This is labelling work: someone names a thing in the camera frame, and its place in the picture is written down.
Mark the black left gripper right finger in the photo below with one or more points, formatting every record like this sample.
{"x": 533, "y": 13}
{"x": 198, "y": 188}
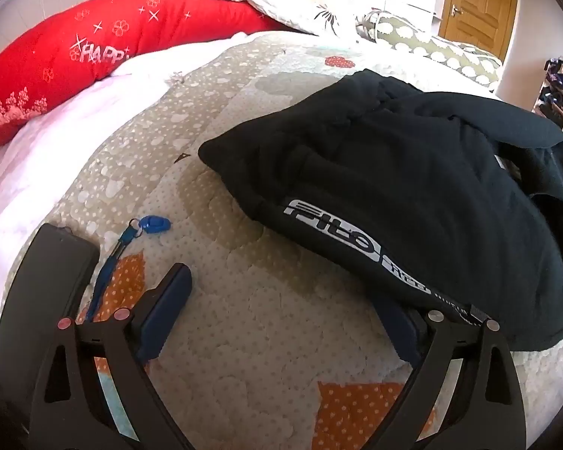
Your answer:
{"x": 486, "y": 408}

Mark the long red bolster pillow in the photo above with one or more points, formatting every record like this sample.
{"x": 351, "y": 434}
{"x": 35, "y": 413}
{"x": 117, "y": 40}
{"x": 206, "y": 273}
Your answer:
{"x": 71, "y": 50}

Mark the pink bed sheet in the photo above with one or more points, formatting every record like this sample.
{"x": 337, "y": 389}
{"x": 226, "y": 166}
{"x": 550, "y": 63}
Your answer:
{"x": 40, "y": 163}

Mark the blue clicker with lanyard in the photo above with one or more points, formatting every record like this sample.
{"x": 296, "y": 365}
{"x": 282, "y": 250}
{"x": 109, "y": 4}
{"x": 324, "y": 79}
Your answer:
{"x": 149, "y": 224}

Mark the wooden door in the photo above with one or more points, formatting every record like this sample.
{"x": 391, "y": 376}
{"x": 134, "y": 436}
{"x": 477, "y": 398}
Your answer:
{"x": 487, "y": 24}

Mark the green white dotted pillow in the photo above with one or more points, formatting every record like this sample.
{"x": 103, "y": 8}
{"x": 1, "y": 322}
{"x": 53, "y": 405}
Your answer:
{"x": 393, "y": 32}

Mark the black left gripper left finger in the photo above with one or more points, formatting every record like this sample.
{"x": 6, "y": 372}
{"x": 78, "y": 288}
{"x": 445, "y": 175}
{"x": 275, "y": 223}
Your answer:
{"x": 69, "y": 410}

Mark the black phone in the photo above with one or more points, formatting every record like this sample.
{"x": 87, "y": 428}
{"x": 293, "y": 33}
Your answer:
{"x": 47, "y": 287}

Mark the patchwork heart quilt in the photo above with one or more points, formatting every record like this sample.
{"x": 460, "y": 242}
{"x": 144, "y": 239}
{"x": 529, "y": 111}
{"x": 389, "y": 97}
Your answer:
{"x": 277, "y": 347}

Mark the black pants with white logo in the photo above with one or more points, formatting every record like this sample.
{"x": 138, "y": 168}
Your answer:
{"x": 438, "y": 201}

